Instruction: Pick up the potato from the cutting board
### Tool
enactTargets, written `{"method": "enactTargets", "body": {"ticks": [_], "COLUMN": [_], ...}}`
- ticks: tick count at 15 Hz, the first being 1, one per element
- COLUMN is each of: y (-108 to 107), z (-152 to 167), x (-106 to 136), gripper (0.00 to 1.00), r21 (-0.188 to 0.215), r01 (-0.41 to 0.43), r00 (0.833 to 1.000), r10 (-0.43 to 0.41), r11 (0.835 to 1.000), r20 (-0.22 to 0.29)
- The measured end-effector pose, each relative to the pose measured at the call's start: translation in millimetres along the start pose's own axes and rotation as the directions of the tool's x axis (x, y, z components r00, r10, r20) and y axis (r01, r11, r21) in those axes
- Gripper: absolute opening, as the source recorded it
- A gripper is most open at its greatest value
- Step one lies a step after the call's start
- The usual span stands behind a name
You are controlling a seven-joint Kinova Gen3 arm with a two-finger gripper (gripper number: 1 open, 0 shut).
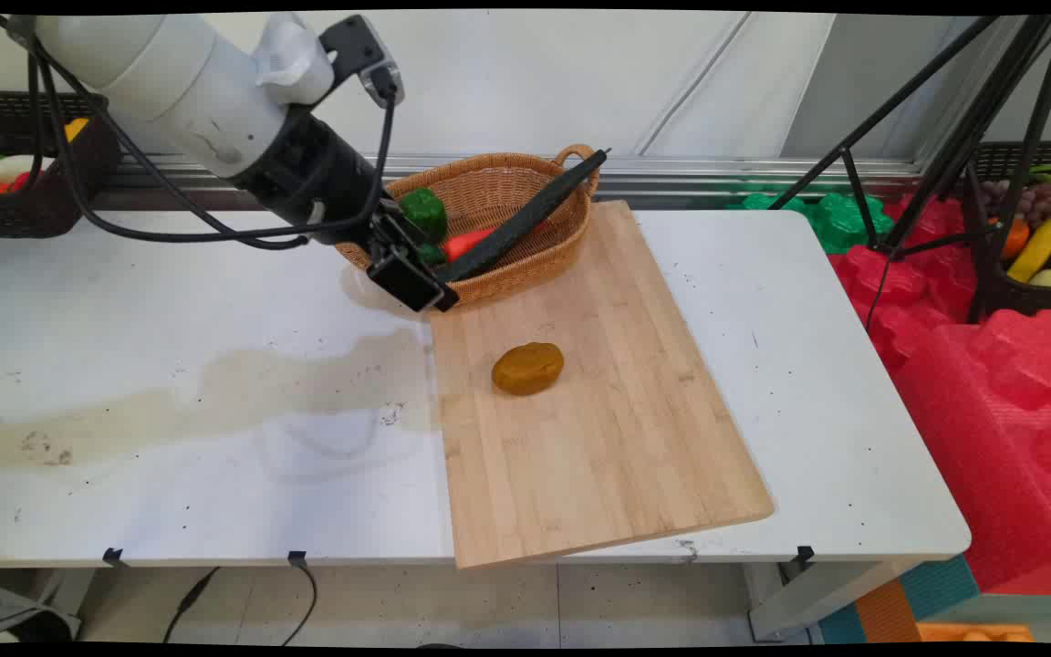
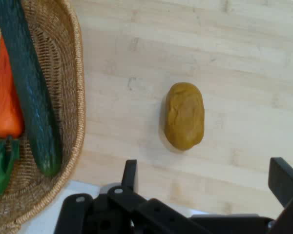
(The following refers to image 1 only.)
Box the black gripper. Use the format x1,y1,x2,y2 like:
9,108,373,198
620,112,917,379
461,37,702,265
234,106,461,314

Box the green toy bell pepper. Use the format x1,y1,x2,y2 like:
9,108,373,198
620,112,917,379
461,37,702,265
398,188,449,242

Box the red toy carrot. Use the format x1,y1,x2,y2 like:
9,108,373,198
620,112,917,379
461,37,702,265
440,226,499,264

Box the woven wicker basket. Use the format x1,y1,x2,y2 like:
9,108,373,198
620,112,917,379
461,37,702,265
336,144,601,308

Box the brown toy potato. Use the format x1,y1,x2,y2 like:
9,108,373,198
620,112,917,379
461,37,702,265
491,342,566,397

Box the bamboo cutting board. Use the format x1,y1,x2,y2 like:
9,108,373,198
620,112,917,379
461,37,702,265
429,200,775,570

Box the black basket with vegetables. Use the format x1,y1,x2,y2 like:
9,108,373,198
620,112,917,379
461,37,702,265
0,91,121,242

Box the white toy radish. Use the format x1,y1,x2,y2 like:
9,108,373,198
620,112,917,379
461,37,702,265
0,154,57,185

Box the green foam mat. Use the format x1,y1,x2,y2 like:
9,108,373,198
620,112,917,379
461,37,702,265
724,190,897,256

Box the red foam mat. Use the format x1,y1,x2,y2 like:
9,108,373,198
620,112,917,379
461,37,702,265
828,192,984,377

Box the white table leg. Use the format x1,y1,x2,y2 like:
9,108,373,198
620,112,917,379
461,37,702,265
743,558,911,642

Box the grey bag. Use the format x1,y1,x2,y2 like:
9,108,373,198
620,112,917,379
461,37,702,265
0,569,85,645

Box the orange toy fruit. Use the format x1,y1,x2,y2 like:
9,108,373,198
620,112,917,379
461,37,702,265
989,216,1031,262

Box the teal and orange mat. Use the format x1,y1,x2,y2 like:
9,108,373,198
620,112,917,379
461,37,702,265
816,554,984,645

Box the black basket with fruit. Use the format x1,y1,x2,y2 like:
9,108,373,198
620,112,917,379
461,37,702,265
971,141,1051,320

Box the yellow toy banana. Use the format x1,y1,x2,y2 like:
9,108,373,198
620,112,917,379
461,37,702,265
1006,206,1051,285

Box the purple toy grapes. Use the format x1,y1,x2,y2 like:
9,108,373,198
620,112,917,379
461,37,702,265
982,180,1051,231

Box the orange foam piece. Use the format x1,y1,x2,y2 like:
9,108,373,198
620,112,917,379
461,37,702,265
915,622,1036,645

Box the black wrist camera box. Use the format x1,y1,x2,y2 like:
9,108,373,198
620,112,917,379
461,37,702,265
318,14,406,109

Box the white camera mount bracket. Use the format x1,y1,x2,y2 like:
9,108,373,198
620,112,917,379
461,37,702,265
255,16,337,107

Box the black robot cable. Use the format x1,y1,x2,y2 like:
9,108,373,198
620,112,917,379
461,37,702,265
0,13,399,253

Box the aluminium window rail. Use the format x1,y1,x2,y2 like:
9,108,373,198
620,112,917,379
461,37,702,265
88,151,930,200

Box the black hanging cable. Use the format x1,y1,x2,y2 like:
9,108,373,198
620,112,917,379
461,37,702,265
283,560,319,648
162,566,222,645

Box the black camera tripod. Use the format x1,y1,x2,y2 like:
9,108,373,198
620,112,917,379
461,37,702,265
767,13,1051,326

